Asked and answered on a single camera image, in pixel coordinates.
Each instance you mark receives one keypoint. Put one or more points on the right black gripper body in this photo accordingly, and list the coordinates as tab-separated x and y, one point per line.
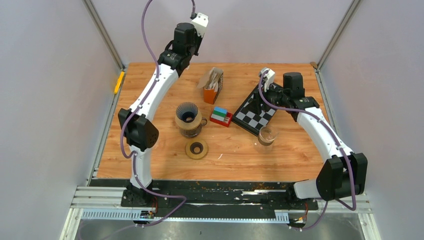
276	98

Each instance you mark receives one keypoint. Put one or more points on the glass coffee carafe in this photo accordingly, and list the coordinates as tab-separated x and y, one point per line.
192	129

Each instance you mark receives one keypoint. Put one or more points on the blue glass dripper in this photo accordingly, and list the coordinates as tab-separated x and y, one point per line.
187	112

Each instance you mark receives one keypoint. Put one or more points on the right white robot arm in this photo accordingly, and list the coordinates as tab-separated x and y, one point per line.
343	173

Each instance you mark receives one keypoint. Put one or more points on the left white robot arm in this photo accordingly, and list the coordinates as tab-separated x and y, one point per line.
138	134

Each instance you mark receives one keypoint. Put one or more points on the orange filter box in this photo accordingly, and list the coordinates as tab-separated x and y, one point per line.
211	84

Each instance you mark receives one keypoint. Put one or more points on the black white chessboard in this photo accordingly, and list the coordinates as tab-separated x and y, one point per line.
253	113

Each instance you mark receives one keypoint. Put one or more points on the clear glass beaker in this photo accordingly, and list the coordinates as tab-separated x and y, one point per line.
265	140

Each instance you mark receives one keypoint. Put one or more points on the red toy brick stack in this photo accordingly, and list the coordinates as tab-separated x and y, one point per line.
221	116

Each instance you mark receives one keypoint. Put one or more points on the small clear glass cup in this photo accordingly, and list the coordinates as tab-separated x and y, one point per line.
156	143

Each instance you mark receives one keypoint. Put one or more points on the yellow marker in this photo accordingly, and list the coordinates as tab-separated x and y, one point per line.
119	82

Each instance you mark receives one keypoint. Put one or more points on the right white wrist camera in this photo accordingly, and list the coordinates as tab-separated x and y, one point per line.
267	77

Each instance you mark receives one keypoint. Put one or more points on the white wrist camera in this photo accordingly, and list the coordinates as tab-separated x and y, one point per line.
267	77
200	22

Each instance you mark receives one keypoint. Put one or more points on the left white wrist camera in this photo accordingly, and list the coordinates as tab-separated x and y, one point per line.
200	22

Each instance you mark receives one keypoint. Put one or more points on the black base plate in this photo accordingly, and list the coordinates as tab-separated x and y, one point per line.
218	199

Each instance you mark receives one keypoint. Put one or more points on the aluminium frame rail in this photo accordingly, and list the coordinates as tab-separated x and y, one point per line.
104	203

